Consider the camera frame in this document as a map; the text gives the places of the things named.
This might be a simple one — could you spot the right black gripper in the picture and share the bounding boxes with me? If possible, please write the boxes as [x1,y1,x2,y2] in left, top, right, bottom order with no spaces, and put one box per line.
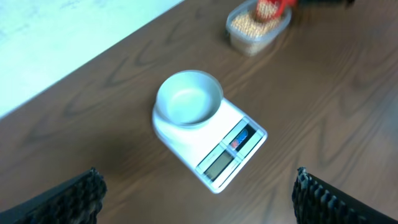
[298,0,354,7]

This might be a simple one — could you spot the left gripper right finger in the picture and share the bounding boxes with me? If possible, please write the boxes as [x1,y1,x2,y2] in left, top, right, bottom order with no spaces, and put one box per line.
[292,167,397,224]

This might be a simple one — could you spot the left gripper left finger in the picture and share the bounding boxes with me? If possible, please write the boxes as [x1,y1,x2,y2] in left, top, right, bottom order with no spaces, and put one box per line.
[1,168,107,224]

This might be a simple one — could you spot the red measuring scoop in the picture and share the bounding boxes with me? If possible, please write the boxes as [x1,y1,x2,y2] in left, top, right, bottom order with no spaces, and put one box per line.
[255,0,297,22]

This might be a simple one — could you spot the white digital kitchen scale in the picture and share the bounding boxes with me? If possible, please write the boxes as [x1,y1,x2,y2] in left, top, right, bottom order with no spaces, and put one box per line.
[152,99,267,194]

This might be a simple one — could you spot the grey round bowl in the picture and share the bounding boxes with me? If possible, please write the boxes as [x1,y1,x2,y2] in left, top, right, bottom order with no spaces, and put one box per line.
[155,70,224,127]

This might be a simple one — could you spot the yellow soybeans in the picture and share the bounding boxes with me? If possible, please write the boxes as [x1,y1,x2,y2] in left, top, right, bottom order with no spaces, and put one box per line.
[231,11,282,38]

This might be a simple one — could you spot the clear plastic container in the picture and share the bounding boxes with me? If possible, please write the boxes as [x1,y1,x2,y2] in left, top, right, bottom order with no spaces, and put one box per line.
[226,0,292,56]

